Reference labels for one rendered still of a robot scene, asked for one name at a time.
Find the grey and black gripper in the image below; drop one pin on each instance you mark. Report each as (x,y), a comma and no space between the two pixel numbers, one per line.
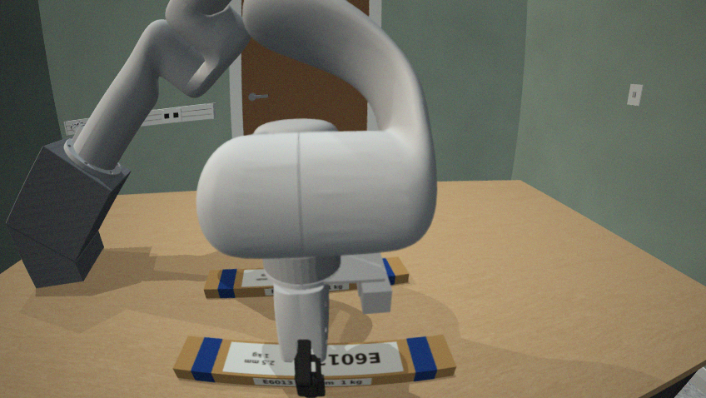
(302,318)

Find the cardboard welding electrode pack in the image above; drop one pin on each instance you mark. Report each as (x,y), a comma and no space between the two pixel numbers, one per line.
(237,283)

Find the tan cardboard pack with blue bands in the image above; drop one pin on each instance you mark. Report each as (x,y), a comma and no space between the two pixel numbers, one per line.
(371,363)

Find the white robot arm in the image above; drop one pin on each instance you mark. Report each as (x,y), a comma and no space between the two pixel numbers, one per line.
(362,192)

